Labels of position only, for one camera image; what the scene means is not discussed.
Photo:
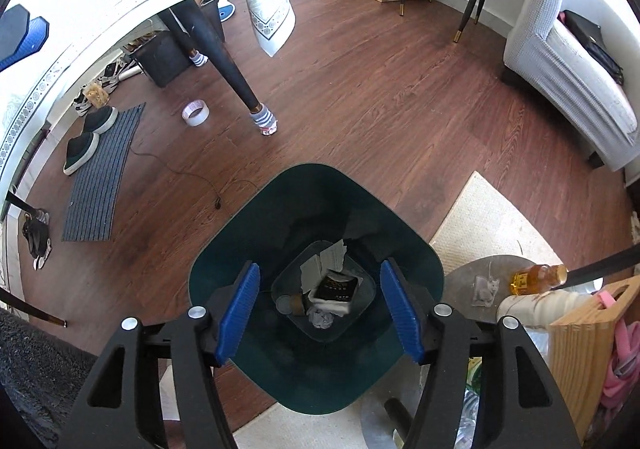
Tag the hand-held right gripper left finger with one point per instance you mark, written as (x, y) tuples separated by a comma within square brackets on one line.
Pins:
[(240, 311)]

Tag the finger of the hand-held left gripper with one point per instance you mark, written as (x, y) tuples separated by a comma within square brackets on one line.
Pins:
[(30, 36)]

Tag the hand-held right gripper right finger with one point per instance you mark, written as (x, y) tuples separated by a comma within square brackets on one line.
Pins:
[(402, 309)]

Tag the white box with dark label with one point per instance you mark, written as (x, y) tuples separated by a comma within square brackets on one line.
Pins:
[(337, 291)]

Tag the white paper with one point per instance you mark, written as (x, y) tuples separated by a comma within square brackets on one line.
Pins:
[(320, 318)]

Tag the white cardboard box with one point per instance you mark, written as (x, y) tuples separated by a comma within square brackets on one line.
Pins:
[(322, 264)]

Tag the dark trash bin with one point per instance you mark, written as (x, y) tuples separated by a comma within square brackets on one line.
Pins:
[(310, 199)]

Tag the round grey marble table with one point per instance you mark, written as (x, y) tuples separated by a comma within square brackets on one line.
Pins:
[(462, 274)]

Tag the white and black sneakers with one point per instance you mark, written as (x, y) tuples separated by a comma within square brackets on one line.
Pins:
[(112, 74)]

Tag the dark shoe white sole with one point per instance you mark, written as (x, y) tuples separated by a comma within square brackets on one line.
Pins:
[(80, 151), (100, 119)]

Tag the cream rug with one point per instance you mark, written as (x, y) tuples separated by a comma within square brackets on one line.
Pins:
[(490, 219)]

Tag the black storage box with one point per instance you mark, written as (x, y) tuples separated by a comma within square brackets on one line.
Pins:
[(162, 59)]

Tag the amber bottle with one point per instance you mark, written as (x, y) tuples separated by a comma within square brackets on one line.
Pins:
[(535, 279)]

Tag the white bottle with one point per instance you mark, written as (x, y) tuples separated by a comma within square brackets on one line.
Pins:
[(540, 309)]

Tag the grey striped floor mat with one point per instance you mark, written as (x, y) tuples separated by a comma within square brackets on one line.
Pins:
[(100, 179)]

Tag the striped table leg sock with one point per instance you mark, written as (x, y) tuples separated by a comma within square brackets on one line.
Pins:
[(198, 58), (262, 120)]

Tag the tape roll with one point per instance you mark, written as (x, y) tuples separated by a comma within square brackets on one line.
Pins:
[(187, 115)]

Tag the person's legs in striped socks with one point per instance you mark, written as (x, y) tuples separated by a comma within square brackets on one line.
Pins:
[(220, 54)]

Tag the black sandals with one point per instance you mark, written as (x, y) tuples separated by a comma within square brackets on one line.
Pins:
[(36, 239)]

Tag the pink fabric bundle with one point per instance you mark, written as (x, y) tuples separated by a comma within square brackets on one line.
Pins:
[(625, 369)]

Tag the grey armchair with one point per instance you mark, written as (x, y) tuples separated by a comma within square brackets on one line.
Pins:
[(540, 44)]

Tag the black bag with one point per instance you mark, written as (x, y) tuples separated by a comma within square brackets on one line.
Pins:
[(595, 44)]

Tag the pink cloth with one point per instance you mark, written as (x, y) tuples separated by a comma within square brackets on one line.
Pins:
[(561, 18)]

